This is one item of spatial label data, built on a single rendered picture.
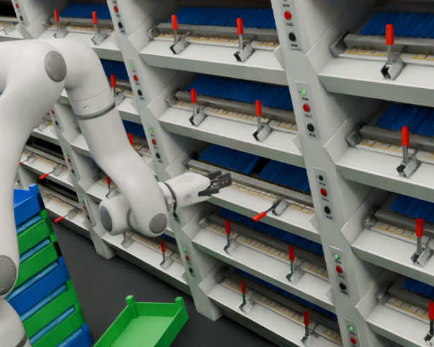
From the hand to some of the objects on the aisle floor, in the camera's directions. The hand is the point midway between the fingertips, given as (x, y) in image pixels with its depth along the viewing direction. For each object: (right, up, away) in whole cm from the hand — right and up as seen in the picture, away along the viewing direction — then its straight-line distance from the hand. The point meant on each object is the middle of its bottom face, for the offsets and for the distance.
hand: (219, 179), depth 191 cm
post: (+44, -52, +1) cm, 68 cm away
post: (+4, -39, +57) cm, 69 cm away
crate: (-24, -51, +46) cm, 72 cm away
